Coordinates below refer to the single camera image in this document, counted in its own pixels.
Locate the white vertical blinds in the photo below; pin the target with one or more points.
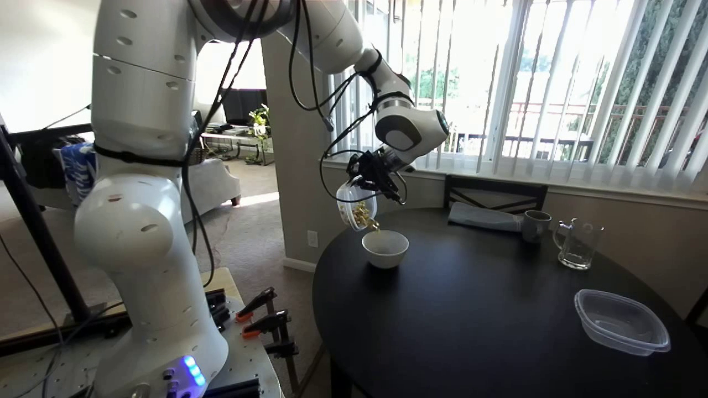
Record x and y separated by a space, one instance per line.
606 94

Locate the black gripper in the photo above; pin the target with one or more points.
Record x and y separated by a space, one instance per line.
375 171

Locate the round black table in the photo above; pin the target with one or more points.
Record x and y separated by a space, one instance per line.
480 314

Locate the orange black clamp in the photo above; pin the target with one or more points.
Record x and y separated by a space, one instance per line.
277 324
254 304

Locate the white bowl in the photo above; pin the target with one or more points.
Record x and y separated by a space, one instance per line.
386 249

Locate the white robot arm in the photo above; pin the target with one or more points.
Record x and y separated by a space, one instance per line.
132 224

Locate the folded grey cloth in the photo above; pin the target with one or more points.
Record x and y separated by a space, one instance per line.
480 218

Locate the clear drinking glass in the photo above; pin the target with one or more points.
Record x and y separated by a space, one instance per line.
576 241

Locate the yellow food pieces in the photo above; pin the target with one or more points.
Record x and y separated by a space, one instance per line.
363 219

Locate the clear plastic lunchbox lid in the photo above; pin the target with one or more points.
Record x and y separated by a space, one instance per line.
619 324

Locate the grey mug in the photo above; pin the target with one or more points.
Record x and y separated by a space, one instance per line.
535 224

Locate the black dining chair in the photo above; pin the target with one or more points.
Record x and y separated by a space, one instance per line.
493 194

